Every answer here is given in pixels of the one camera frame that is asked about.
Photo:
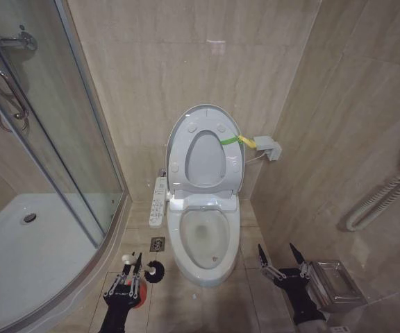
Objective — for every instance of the stainless steel box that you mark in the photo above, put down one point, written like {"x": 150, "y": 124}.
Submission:
{"x": 339, "y": 288}

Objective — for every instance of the yellow tie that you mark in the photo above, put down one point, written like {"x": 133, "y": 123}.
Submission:
{"x": 247, "y": 141}

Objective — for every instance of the white toilet seat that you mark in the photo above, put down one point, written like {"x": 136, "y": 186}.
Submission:
{"x": 177, "y": 152}

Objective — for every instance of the curved glass shower enclosure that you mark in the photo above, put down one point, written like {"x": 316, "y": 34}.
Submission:
{"x": 64, "y": 114}

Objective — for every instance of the chrome water valve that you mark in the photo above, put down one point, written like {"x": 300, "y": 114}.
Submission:
{"x": 162, "y": 171}

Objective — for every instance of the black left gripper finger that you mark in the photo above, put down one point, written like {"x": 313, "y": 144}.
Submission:
{"x": 116, "y": 282}
{"x": 137, "y": 277}

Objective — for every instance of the white toilet bowl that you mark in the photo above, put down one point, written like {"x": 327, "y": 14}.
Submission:
{"x": 203, "y": 239}

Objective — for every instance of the white ribbed grab bar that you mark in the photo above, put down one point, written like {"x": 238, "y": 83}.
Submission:
{"x": 377, "y": 197}

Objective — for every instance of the round chrome shower drain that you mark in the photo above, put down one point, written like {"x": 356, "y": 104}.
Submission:
{"x": 28, "y": 217}

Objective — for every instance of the grey wall box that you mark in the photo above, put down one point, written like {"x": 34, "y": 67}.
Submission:
{"x": 267, "y": 145}

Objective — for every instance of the chrome shower faucet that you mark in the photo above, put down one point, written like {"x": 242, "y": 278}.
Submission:
{"x": 19, "y": 40}

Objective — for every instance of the white toilet lid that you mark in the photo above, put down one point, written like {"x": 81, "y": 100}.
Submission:
{"x": 205, "y": 156}

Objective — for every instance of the white toilet control panel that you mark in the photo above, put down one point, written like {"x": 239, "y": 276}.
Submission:
{"x": 157, "y": 203}

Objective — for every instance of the white shower tray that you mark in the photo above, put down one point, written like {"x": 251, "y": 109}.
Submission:
{"x": 30, "y": 249}

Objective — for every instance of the square metal floor drain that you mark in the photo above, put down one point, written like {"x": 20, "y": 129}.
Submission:
{"x": 157, "y": 243}

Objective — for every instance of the black bristle toilet brush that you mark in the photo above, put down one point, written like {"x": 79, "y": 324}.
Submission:
{"x": 155, "y": 272}

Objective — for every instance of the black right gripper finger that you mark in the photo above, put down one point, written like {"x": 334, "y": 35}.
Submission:
{"x": 299, "y": 262}
{"x": 263, "y": 262}

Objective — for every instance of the red round brush holder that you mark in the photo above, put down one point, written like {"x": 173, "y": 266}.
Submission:
{"x": 143, "y": 295}

